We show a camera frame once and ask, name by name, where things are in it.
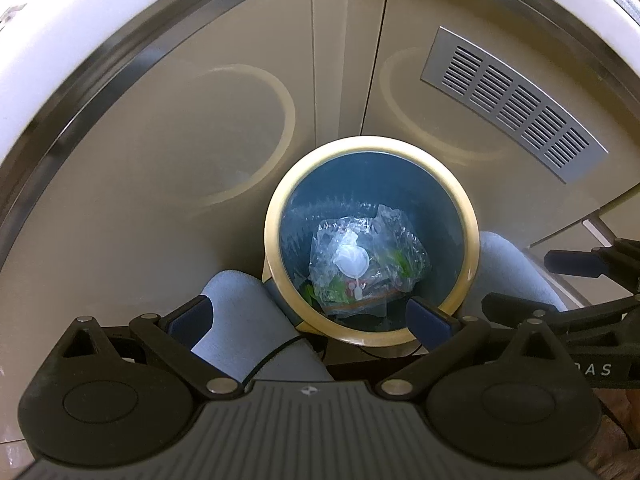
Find blue bin with yellow rim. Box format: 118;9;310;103
262;135;481;348

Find metal cabinet vent grille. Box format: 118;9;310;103
420;25;610;184

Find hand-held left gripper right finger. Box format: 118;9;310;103
375;297;572;403

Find beige vented cabinet door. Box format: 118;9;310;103
360;0;640;311

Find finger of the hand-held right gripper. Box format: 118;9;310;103
544;237;640;291
482;292;640;333

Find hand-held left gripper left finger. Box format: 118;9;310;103
50;296;243;401

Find black cable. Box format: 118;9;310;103
242;335;426;391

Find clear green-printed plastic bag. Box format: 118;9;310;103
300;205;433;318

